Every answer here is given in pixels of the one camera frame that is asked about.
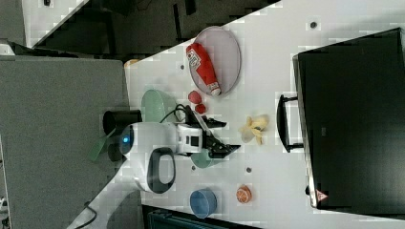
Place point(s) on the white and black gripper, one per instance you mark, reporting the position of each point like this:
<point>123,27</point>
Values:
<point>194,129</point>

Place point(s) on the yellow plush peeled banana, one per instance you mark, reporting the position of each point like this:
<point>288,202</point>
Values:
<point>254,128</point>

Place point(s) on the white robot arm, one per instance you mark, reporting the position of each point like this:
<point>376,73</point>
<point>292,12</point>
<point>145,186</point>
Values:
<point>149,149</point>

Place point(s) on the black and silver toaster oven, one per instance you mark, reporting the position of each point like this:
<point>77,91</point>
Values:
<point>351,101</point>

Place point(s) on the blue plastic cup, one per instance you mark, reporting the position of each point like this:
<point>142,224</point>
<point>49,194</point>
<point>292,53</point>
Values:
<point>203,203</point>

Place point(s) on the red plush ketchup bottle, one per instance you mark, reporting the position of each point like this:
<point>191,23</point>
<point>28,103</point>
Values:
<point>201,63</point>

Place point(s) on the grey round plate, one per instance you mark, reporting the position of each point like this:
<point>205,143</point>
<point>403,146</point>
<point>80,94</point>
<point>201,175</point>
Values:
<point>224,52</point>

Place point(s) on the small black pot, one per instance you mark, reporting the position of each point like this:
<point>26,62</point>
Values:
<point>114,152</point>

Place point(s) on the green slotted spatula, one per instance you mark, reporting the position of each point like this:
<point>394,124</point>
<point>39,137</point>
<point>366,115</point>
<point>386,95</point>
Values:
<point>99,145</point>

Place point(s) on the green cup with handle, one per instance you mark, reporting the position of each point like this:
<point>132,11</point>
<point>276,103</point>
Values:
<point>203,160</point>

